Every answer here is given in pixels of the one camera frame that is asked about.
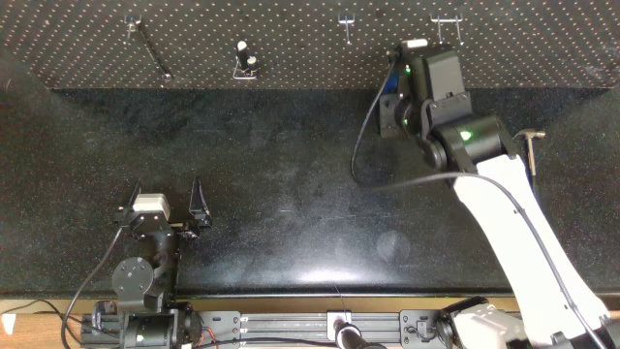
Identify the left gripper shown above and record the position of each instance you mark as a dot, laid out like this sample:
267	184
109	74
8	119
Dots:
145	225

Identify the hammer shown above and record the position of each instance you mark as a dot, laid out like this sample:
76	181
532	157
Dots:
531	150

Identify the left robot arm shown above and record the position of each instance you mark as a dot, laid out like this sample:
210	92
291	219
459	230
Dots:
145	286

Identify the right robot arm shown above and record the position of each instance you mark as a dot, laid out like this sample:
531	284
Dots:
508	218

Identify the black pegboard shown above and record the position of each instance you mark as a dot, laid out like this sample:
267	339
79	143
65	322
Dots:
290	48

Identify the metal hook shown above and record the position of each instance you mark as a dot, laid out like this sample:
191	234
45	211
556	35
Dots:
131	24
244	75
347	29
440	26

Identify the wrench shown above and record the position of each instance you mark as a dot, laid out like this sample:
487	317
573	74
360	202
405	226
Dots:
152	51

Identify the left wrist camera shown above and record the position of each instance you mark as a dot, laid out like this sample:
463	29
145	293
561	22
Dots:
151	204

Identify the mounting rail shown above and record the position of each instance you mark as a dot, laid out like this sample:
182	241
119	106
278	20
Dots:
290	326

